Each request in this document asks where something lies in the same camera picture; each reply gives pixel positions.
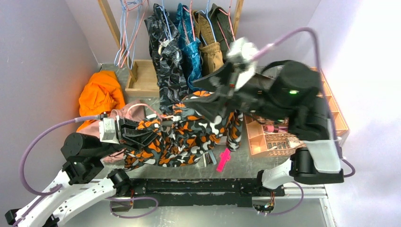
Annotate orange camouflage shorts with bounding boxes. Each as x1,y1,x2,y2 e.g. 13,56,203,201
123,103,244,171

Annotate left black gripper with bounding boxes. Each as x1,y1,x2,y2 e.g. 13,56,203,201
94,114,167,159

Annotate peach plastic file organizer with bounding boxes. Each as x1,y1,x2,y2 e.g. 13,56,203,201
244,72,350,157

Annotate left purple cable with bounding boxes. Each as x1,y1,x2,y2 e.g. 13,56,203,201
12,115,103,227

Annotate wooden clothes rack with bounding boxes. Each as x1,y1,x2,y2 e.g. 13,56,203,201
98,0,244,97

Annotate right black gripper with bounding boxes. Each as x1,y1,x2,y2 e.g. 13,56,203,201
182,59,290,124

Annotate black grey patterned shorts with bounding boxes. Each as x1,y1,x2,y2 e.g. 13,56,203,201
144,3,190,115

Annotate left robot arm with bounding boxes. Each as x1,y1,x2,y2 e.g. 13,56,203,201
5,114,156,227

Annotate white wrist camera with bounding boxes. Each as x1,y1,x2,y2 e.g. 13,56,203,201
99,118,119,144
227,37,258,91

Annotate blue patterned shorts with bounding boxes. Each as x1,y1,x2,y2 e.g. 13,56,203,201
174,3,202,91

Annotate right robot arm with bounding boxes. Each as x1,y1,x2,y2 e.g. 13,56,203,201
183,60,345,196

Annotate tan brown shorts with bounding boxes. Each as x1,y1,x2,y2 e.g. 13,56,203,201
192,11,224,77

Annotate pink drawstring shorts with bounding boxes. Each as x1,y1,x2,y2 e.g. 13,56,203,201
77,99,145,164

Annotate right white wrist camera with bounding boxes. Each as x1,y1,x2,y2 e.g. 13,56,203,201
227,37,258,91

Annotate aluminium frame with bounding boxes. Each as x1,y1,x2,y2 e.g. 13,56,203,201
42,178,336,227

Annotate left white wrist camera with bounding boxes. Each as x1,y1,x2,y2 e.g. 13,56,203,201
99,118,119,144

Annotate pink plastic clip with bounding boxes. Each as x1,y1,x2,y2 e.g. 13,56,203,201
216,148,231,172

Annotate dark olive green shorts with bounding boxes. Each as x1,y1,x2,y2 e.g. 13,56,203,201
208,3,235,61

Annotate light blue stapler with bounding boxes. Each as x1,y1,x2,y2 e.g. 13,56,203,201
202,151,217,167

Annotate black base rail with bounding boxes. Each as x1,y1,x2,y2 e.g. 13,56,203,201
127,178,285,208

